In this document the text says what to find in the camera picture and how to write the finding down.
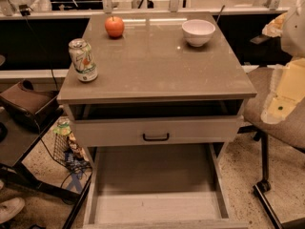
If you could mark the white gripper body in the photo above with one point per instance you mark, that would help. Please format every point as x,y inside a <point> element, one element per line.
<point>294,32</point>

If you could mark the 7up soda can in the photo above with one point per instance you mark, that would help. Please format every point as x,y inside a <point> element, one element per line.
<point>81,57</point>

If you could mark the wire basket with snacks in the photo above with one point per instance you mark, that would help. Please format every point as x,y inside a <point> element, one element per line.
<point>67,151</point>

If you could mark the open bottom drawer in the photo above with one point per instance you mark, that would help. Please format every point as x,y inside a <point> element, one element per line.
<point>158,187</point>

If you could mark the black drawer handle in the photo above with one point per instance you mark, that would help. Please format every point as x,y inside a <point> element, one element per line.
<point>155,138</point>

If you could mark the grey closed drawer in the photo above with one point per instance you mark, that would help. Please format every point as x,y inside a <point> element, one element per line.
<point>182,130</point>

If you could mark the white ceramic bowl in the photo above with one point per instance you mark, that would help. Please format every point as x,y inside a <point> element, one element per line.
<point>198,32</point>

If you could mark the grey drawer cabinet table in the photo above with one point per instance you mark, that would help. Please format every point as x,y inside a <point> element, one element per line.
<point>152,72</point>

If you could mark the brown leather bag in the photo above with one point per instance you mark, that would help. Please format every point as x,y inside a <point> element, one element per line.
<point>31,108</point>

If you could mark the red apple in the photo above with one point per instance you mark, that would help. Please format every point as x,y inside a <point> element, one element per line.
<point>114,26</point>

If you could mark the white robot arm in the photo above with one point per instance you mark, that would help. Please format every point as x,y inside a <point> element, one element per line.
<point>293,31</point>

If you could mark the white shoe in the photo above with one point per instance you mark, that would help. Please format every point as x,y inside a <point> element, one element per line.
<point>10,208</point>

